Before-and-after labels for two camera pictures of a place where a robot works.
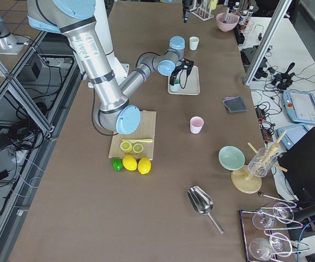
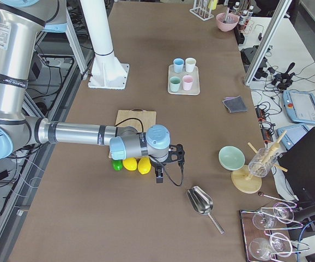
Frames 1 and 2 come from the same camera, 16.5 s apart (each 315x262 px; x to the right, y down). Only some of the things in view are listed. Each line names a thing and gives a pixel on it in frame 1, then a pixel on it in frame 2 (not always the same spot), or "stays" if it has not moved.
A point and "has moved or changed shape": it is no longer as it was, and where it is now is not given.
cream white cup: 193,42 has moved or changed shape
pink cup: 196,124 → 187,81
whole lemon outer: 144,165 stays
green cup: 175,87 stays
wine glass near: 262,249 stays
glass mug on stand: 262,162 stays
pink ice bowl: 231,21 stays
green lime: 117,164 stays
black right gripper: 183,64 → 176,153
